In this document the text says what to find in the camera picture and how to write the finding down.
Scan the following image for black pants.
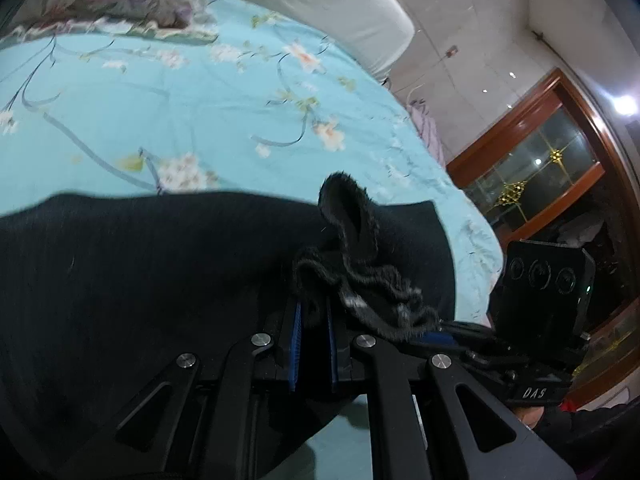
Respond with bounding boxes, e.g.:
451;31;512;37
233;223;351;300
1;174;456;479

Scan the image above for black camera box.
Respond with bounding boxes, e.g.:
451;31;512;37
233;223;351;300
489;240;596;364

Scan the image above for wooden glass wardrobe door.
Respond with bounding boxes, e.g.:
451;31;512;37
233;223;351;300
447;69;639;411

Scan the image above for pink plaid pillow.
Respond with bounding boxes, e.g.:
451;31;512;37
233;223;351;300
407;100;446;168

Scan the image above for right hand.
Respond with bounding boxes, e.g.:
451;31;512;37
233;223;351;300
514;406;544;429

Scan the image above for turquoise floral bedspread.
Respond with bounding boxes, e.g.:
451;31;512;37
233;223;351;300
0;0;504;480

